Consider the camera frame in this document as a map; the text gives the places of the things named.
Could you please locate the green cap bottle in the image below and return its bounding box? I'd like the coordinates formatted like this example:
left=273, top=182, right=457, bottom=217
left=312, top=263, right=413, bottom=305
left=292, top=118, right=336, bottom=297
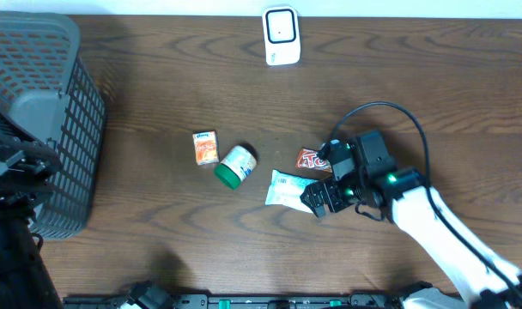
left=214, top=145, right=258, bottom=190

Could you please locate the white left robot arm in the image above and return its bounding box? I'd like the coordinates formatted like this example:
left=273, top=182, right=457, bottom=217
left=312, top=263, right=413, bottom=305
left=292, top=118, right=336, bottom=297
left=0, top=111, right=63, bottom=309

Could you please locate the orange Kleenex tissue pack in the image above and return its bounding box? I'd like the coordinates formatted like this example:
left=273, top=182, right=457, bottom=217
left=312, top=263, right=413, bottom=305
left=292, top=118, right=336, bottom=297
left=192, top=130, right=219, bottom=166

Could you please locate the white barcode scanner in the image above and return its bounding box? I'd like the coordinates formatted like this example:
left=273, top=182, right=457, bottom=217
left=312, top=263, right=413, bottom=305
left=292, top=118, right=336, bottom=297
left=262, top=6, right=301, bottom=66

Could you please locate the orange chocolate bar wrapper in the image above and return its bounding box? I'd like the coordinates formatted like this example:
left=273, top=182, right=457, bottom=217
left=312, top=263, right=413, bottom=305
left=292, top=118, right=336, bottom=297
left=295, top=148, right=332, bottom=173

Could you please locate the green tissue pack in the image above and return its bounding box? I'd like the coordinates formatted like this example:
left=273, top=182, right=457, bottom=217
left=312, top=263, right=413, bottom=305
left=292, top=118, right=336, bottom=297
left=265, top=170, right=316, bottom=214

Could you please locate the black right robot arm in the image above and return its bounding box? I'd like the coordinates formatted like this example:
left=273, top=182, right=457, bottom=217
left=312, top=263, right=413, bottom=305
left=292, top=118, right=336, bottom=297
left=300, top=168, right=522, bottom=308

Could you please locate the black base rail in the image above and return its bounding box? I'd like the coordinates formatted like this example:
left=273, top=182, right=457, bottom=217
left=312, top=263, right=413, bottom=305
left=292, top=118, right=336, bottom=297
left=63, top=282, right=467, bottom=309

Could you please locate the black right camera cable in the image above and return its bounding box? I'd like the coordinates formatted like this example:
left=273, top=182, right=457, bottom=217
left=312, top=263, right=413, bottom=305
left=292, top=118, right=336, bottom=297
left=325, top=100, right=522, bottom=309

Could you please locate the grey plastic mesh basket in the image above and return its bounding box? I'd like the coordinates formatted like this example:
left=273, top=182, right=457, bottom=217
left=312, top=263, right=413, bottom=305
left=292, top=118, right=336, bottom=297
left=0, top=11, right=106, bottom=239

